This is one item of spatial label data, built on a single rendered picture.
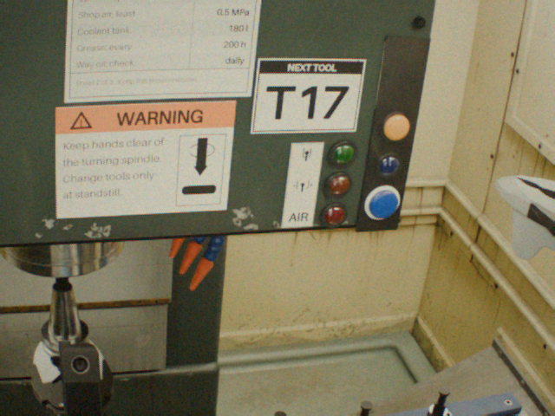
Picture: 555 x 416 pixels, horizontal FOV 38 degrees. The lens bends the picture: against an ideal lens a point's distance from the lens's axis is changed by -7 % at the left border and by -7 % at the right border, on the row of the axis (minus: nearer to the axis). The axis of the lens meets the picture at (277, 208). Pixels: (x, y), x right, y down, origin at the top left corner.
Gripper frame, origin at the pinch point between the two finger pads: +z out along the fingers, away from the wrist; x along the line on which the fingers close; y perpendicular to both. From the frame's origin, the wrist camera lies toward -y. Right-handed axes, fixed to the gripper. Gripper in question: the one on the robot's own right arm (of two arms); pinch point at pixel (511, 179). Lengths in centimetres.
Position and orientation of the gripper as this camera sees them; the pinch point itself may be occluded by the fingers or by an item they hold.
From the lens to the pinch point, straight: 73.5
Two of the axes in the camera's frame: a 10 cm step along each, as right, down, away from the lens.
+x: 6.9, -2.9, 6.7
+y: -1.1, 8.7, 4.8
